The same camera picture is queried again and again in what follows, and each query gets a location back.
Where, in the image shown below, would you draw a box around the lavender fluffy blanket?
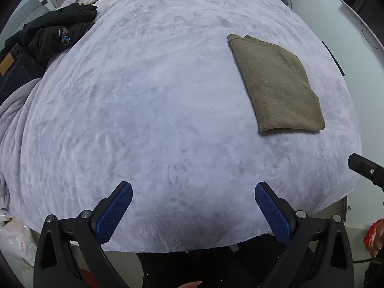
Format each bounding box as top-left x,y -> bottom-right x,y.
7,0 -> 363,252

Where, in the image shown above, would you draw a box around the olive-brown towel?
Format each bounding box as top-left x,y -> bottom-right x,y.
227,34 -> 326,135

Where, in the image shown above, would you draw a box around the black bed edge strip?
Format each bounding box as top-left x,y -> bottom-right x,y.
322,40 -> 346,76

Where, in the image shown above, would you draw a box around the grey quilted cushion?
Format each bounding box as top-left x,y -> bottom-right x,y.
8,0 -> 48,36

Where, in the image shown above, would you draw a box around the black bag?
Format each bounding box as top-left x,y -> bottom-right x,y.
363,258 -> 384,288

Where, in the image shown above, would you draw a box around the pink translucent plastic bag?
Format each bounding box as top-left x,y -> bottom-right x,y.
0,208 -> 38,267

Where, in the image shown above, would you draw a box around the person's dark pants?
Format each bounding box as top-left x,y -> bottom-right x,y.
136,250 -> 192,288

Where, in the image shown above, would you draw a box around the black jacket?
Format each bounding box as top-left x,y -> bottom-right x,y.
6,2 -> 99,66

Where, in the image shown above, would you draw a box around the black monitor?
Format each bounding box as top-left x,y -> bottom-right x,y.
340,0 -> 384,48

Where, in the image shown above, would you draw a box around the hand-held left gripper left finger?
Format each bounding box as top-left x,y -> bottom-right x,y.
33,181 -> 133,288

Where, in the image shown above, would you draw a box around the grey comforter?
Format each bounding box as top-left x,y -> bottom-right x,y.
0,78 -> 42,213

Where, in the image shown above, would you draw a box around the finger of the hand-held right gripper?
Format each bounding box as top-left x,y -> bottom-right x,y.
347,153 -> 384,191

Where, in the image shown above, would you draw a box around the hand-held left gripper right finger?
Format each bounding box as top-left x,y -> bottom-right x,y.
254,181 -> 355,288

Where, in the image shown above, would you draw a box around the orange plastic bag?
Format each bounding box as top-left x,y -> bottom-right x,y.
364,218 -> 384,257

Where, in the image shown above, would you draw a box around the dark blue jeans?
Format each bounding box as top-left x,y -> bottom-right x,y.
0,43 -> 45,104

